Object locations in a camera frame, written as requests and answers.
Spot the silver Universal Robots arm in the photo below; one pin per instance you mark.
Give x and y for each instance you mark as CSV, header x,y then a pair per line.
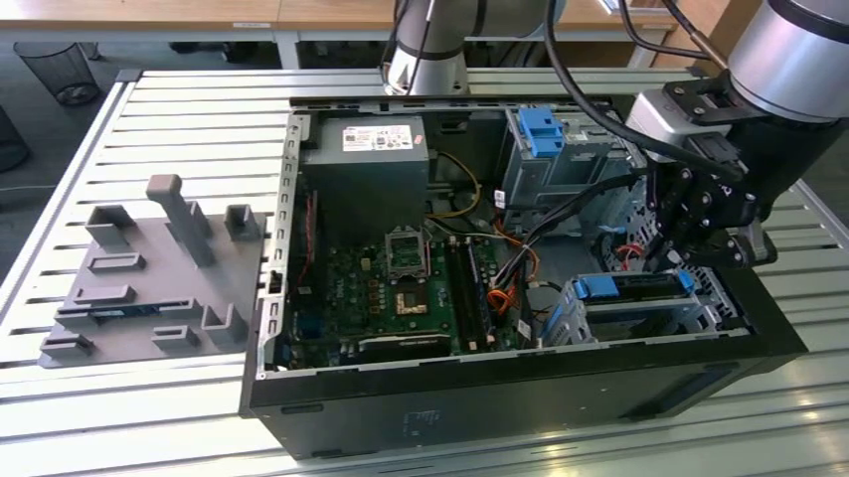
x,y
789,59

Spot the black RAM slot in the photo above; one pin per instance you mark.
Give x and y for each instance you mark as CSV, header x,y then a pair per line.
x,y
483,293
460,293

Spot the green motherboard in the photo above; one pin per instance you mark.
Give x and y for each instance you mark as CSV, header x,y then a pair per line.
x,y
358,298

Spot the grey power supply unit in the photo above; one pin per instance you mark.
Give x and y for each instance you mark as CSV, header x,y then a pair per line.
x,y
364,189

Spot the brown wooden panel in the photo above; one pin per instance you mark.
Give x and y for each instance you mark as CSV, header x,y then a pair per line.
x,y
690,49

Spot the black mesh wastebasket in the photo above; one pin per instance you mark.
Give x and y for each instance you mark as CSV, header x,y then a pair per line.
x,y
60,72

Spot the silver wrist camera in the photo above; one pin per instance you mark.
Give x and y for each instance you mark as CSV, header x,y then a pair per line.
x,y
663,130

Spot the round grey case fan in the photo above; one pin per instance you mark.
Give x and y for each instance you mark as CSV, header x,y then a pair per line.
x,y
547,300

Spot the blue drive latch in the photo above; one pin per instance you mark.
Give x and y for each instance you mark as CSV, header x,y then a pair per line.
x,y
540,131

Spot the hard disk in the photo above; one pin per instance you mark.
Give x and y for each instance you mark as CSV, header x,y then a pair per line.
x,y
637,287

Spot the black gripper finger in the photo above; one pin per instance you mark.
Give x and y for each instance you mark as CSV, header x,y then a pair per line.
x,y
709,251
683,208

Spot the black PC case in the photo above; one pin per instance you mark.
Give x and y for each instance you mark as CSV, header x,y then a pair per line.
x,y
464,412

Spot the small white box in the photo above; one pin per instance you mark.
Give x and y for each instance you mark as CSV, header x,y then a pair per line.
x,y
615,4

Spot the metal drive cage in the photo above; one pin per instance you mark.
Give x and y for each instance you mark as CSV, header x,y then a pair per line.
x,y
563,174

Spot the black graphics card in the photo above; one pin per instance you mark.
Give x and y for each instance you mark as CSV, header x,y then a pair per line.
x,y
404,345

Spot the metal disk bay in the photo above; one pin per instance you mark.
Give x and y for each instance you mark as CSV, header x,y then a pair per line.
x,y
637,318

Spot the CPU socket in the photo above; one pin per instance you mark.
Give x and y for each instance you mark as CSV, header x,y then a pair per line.
x,y
411,303

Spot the grey parts rack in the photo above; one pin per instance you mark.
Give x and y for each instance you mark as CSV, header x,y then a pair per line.
x,y
152,278

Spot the green RAM stick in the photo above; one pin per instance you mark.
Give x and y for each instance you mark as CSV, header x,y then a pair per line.
x,y
123,313

